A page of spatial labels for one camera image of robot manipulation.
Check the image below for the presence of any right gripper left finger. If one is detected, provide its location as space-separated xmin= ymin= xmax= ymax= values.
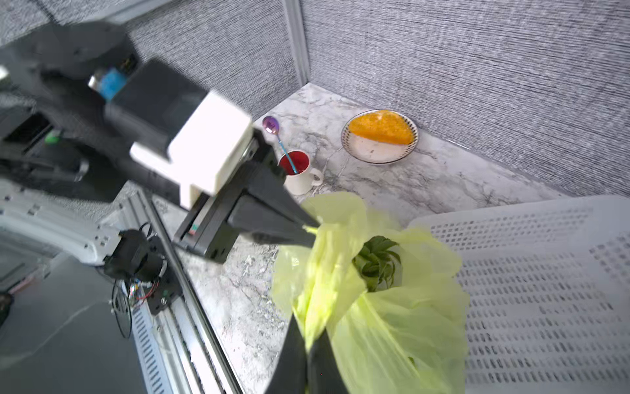
xmin=265 ymin=316 xmax=307 ymax=394

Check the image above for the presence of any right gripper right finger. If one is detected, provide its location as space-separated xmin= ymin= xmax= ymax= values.
xmin=307 ymin=330 xmax=349 ymax=394

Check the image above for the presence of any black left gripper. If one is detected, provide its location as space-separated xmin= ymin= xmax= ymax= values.
xmin=172 ymin=130 xmax=320 ymax=264

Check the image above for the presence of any yellow-green plastic bag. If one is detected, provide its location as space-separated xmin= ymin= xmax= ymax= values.
xmin=271 ymin=192 xmax=469 ymax=393

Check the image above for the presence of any pineapple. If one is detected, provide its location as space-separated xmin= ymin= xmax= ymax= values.
xmin=352 ymin=236 xmax=401 ymax=292

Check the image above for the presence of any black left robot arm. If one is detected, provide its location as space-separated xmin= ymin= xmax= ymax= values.
xmin=1 ymin=21 xmax=318 ymax=263

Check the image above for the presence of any white mug with red liquid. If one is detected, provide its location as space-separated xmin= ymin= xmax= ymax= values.
xmin=278 ymin=150 xmax=324 ymax=195

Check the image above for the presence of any purple spoon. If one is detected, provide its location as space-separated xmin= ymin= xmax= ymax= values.
xmin=262 ymin=116 xmax=298 ymax=175

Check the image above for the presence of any patterned bowl with orange food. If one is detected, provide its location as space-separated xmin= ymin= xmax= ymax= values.
xmin=341 ymin=110 xmax=420 ymax=165

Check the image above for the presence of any white plastic basket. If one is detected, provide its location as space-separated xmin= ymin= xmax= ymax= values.
xmin=413 ymin=195 xmax=629 ymax=393

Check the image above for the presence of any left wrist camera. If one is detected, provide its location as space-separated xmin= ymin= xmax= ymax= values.
xmin=89 ymin=59 xmax=254 ymax=209

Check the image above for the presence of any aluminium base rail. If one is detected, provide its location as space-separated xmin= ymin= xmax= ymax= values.
xmin=113 ymin=190 xmax=242 ymax=393

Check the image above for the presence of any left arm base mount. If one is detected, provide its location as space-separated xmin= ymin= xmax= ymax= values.
xmin=104 ymin=230 xmax=182 ymax=316

